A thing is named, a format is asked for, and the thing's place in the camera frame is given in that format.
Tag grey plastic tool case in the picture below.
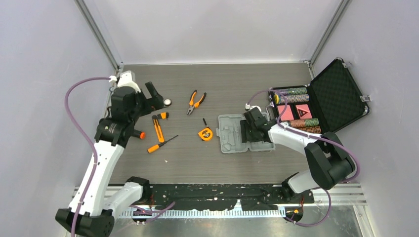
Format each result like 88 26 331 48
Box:
216 114 276 154

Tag orange black pliers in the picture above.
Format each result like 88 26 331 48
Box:
187 89 207 115

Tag orange tape measure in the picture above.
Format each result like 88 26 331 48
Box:
198 118 213 142

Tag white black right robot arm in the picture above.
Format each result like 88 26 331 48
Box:
242 108 359 203

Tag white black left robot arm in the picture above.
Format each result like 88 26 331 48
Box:
55 82 152 237

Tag orange utility knife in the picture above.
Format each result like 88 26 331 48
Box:
152 112 169 143

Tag red playing card deck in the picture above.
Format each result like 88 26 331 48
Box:
277 105 294 121

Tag orange phillips screwdriver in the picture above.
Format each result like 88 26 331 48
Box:
147 135 178 154

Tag red card deck with triangle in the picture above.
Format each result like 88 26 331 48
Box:
295 104 313 119

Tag black aluminium poker chip case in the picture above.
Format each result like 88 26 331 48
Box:
268 58 370 134

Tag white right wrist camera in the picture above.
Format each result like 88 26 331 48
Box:
245 103 262 113

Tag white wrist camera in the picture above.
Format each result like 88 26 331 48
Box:
245 103 262 113
117 71 141 93

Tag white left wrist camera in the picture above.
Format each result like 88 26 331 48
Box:
117 71 141 93

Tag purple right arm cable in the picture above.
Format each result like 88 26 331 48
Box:
245 89 361 228

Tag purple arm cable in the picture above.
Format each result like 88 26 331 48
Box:
64 76 177 237
245 89 361 228

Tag black orange-tipped tool handle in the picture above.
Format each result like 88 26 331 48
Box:
132 129 146 140

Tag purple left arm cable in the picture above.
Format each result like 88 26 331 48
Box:
64 76 177 237

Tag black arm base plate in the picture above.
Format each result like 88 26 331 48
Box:
141 183 314 211

